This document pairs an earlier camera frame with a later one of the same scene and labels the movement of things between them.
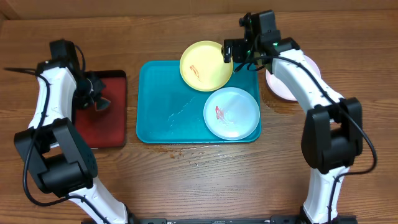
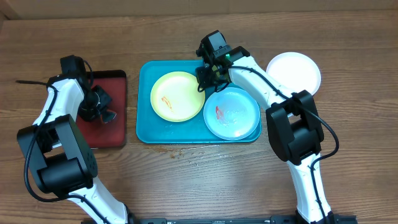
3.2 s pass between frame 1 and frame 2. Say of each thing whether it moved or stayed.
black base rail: stayed
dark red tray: stayed
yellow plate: moved
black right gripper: moved
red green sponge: moved
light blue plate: stayed
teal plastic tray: stayed
